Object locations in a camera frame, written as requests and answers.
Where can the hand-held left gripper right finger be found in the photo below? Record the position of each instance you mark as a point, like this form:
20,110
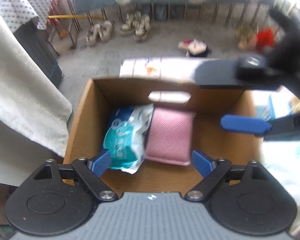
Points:
202,161

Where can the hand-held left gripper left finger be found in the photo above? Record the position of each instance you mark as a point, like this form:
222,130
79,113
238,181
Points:
100,161

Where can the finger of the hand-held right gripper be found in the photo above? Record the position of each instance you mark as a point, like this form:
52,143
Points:
242,124
227,72

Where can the blue white wipes packet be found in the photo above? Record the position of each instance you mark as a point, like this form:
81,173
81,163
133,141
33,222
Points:
125,135

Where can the cardboard box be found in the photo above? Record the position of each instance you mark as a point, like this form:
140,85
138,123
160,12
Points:
165,178

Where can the pink woven cloth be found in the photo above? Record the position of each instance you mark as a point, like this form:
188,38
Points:
170,135

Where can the red plastic bag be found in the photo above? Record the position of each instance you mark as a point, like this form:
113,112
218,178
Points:
265,38

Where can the beige woven item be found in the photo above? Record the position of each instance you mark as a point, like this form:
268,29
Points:
246,38

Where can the pale and dark cloth pile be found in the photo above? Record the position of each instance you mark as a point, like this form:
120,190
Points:
195,47

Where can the checked printed tablecloth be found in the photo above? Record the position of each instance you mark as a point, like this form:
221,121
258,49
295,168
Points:
170,65

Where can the white curtain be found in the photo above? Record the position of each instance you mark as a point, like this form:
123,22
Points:
20,92

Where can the dark cabinet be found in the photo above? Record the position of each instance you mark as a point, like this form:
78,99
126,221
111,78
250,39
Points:
40,52

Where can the yellow pole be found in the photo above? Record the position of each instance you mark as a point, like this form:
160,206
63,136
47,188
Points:
65,17

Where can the star print cloth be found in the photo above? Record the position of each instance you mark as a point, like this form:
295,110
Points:
17,5

